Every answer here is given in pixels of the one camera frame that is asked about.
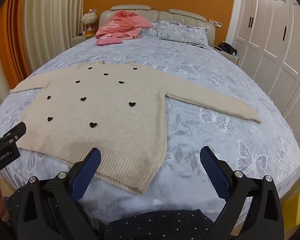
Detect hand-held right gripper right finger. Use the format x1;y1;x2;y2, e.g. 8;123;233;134
199;145;285;240

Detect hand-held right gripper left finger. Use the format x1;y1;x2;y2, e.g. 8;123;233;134
16;147;108;240

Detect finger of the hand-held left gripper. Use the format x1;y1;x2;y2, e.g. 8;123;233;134
0;122;27;153

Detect beige sweater with black hearts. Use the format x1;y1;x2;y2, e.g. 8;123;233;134
9;61;262;194

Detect grey butterfly print bedspread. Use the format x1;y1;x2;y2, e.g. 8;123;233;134
0;21;300;220

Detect person's dark dotted pants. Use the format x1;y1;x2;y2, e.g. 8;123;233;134
5;187;215;240

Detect yellow object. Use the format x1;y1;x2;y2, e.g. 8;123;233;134
281;191;300;227

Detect orange curtain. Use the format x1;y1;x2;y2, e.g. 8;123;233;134
0;0;32;83

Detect beige nightstand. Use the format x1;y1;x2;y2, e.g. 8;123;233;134
213;45;240;66
72;31;96;47

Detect beige curtain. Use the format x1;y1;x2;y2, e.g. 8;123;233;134
0;0;86;117

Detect black bag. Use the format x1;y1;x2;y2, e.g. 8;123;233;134
219;41;238;56

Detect small folded pink garment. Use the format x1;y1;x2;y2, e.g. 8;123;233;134
96;37;123;46

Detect white feather table lamp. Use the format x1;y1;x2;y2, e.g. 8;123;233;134
81;12;98;34

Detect white panelled wardrobe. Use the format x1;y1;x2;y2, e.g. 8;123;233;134
225;0;300;143

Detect grey butterfly print pillow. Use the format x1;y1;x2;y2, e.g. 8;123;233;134
140;20;209;48

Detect large pink garment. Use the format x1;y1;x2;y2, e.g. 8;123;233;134
95;10;154;40

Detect beige padded bed headboard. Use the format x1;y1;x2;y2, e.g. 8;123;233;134
98;4;215;48

